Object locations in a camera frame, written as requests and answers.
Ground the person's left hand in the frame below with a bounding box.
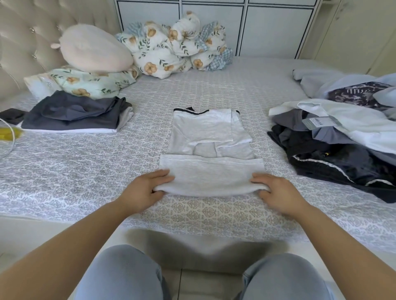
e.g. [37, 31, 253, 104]
[115, 169, 176, 216]

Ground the person's right hand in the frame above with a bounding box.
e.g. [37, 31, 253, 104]
[250, 172, 311, 220]

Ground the bed with grey patterned sheet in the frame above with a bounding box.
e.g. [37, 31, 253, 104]
[0, 57, 396, 255]

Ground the white garment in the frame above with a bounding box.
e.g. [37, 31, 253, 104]
[17, 105, 135, 136]

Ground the white printed t-shirt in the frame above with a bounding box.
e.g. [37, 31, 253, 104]
[268, 98, 396, 155]

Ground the light blue hooded jacket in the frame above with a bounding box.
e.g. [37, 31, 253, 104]
[291, 67, 396, 107]

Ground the dark purple patterned garment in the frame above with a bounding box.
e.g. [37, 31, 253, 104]
[326, 81, 393, 107]

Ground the person's right forearm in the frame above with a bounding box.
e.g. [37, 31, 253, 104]
[291, 204, 396, 300]

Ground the person's left forearm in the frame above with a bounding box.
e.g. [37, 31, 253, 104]
[0, 201, 134, 300]

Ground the floral pillow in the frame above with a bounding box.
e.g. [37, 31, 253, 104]
[48, 65, 142, 101]

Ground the yellow packet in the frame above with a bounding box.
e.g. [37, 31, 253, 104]
[0, 125, 24, 142]

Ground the white packet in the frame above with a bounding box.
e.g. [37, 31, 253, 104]
[23, 73, 64, 103]

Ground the black phone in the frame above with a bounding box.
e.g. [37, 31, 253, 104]
[0, 108, 29, 126]

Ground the floral bunched quilt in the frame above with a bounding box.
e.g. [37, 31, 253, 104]
[201, 22, 235, 72]

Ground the pink plush pillow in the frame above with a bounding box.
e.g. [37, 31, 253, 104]
[50, 23, 136, 74]

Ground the white wardrobe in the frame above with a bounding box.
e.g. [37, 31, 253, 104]
[114, 0, 324, 60]

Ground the white door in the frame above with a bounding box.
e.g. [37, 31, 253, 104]
[299, 0, 396, 77]

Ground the beige tufted headboard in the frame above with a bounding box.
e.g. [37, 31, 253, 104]
[0, 0, 122, 102]

